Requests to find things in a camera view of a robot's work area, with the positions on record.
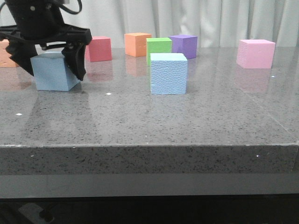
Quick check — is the pink foam cube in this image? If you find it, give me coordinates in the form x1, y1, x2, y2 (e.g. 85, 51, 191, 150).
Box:
236, 39, 276, 69

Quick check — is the textured light blue foam cube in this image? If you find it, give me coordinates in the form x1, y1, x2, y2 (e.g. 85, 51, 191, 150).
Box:
150, 53, 188, 95

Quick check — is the red foam cube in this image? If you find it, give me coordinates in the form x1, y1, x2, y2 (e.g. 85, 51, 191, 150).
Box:
85, 36, 112, 62

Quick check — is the dented orange foam cube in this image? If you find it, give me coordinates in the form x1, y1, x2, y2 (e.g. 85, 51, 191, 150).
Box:
0, 39, 19, 68

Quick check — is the smooth orange foam cube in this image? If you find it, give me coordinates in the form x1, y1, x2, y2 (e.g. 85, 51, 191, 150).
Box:
124, 33, 152, 57

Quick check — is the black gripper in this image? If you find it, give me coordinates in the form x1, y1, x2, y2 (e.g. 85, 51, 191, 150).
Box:
0, 0, 92, 81

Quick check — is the purple foam cube right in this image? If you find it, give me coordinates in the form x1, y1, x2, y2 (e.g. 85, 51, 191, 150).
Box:
169, 35, 198, 59

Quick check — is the grey pleated curtain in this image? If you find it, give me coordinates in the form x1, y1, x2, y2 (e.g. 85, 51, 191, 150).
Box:
0, 0, 299, 49

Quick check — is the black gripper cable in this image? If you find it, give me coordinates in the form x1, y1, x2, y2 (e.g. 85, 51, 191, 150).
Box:
0, 0, 83, 15

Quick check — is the green foam cube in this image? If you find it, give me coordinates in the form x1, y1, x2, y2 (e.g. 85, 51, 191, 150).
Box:
146, 37, 172, 66

